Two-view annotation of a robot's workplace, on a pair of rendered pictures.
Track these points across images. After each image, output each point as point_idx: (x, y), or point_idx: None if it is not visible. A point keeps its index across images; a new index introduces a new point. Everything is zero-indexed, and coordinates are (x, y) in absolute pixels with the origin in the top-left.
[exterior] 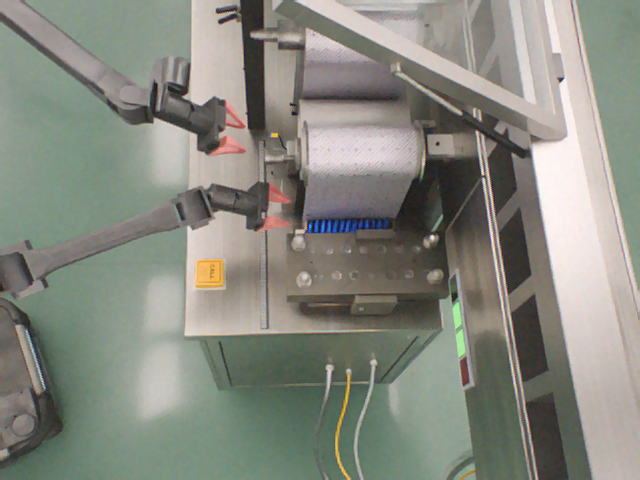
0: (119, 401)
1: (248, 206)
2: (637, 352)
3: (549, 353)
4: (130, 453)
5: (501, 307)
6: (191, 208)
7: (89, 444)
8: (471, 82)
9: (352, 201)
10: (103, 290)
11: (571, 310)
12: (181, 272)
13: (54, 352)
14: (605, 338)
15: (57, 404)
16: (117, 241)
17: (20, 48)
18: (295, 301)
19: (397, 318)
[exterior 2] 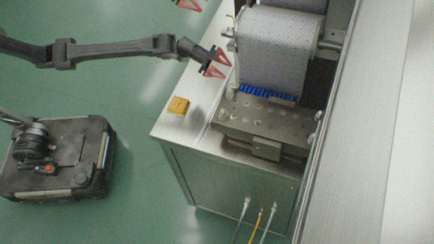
0: (139, 193)
1: (200, 55)
2: None
3: (326, 128)
4: (132, 223)
5: (323, 122)
6: (163, 42)
7: (115, 209)
8: None
9: (268, 71)
10: None
11: (352, 82)
12: None
13: (121, 157)
14: (378, 112)
15: (108, 181)
16: (115, 50)
17: (170, 20)
18: (216, 130)
19: (283, 167)
